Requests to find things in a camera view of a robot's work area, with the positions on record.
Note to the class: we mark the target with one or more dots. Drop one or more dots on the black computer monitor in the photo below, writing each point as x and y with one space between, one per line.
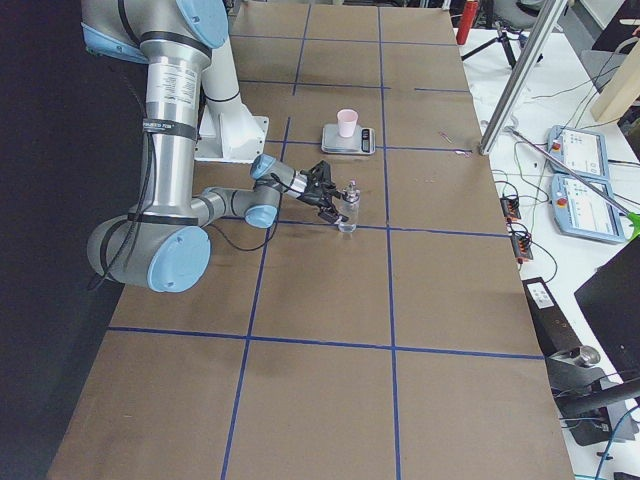
609 301

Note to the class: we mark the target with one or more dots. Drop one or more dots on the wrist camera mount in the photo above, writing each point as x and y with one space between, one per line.
319 176

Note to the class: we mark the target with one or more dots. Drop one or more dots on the orange black connector block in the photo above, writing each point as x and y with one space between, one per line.
510 208

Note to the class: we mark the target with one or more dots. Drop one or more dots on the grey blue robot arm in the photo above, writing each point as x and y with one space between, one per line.
162 243

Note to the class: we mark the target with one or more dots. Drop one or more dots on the blue teach pendant tablet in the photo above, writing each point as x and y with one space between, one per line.
583 151

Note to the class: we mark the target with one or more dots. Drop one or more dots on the aluminium frame post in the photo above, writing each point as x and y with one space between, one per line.
547 19

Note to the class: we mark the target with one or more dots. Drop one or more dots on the red cylinder tube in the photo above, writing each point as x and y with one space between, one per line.
466 21

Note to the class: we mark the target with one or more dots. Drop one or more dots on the wooden beam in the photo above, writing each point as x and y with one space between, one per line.
623 89

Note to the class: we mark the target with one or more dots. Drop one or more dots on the silver digital kitchen scale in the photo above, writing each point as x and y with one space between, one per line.
362 142

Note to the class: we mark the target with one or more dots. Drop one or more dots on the glass sauce bottle metal spout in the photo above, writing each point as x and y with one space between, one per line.
349 208

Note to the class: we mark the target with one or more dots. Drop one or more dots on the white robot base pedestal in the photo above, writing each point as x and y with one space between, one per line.
228 132

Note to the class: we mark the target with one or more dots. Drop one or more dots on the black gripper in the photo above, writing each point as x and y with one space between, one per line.
313 194

